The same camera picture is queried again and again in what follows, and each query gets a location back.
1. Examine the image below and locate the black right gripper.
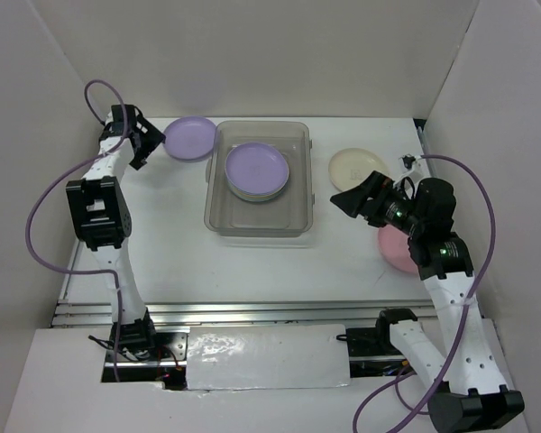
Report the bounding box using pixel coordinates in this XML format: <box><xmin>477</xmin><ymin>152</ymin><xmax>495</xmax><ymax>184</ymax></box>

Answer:
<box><xmin>330</xmin><ymin>170</ymin><xmax>425</xmax><ymax>235</ymax></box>

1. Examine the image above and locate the cream plastic plate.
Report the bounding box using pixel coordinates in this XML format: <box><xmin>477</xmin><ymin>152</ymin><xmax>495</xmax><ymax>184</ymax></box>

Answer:
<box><xmin>328</xmin><ymin>148</ymin><xmax>390</xmax><ymax>191</ymax></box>

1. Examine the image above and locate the purple plate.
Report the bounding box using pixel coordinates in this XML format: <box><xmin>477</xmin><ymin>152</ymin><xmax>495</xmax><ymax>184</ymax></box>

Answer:
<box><xmin>225</xmin><ymin>142</ymin><xmax>290</xmax><ymax>196</ymax></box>
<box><xmin>163</xmin><ymin>116</ymin><xmax>216</xmax><ymax>161</ymax></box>

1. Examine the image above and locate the blue plastic plate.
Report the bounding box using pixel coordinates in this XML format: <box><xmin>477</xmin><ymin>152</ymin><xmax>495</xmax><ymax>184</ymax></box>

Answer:
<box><xmin>234</xmin><ymin>191</ymin><xmax>281</xmax><ymax>203</ymax></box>

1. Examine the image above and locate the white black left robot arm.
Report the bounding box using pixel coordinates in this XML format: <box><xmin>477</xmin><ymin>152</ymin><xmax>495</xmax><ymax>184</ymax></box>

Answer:
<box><xmin>66</xmin><ymin>105</ymin><xmax>165</xmax><ymax>360</ymax></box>

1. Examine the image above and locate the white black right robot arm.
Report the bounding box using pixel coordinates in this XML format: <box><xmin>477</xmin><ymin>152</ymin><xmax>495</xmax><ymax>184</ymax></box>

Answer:
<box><xmin>330</xmin><ymin>171</ymin><xmax>525</xmax><ymax>432</ymax></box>

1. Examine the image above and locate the clear plastic bin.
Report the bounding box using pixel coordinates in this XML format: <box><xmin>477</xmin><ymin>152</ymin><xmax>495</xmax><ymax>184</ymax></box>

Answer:
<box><xmin>204</xmin><ymin>121</ymin><xmax>314</xmax><ymax>237</ymax></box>

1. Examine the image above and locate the pink plastic plate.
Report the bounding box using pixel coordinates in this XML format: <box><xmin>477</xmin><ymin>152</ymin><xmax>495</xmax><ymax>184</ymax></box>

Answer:
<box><xmin>377</xmin><ymin>226</ymin><xmax>418</xmax><ymax>275</ymax></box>

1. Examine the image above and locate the white glossy cover panel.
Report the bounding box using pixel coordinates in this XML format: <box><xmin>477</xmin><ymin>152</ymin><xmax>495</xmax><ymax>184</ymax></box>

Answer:
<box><xmin>186</xmin><ymin>324</ymin><xmax>351</xmax><ymax>391</ymax></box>

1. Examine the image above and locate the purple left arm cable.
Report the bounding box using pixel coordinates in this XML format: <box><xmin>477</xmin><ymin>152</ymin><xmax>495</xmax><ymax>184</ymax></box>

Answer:
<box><xmin>25</xmin><ymin>79</ymin><xmax>139</xmax><ymax>384</ymax></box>

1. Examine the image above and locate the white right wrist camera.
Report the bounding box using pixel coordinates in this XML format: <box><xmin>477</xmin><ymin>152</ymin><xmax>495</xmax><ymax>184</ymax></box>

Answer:
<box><xmin>394</xmin><ymin>154</ymin><xmax>428</xmax><ymax>187</ymax></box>

